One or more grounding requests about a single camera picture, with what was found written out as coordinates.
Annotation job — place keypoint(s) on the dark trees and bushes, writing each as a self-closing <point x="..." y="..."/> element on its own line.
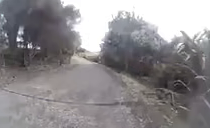
<point x="133" y="43"/>

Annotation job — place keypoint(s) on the dirt and grass verge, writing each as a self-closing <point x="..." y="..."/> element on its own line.
<point x="13" y="75"/>
<point x="143" y="96"/>

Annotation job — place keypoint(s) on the dark trees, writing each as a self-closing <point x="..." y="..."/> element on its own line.
<point x="39" y="26"/>

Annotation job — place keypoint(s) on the long-leaved plant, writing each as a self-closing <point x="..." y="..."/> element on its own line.
<point x="196" y="66"/>

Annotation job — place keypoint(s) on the grey gravel path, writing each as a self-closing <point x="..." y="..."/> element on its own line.
<point x="83" y="83"/>

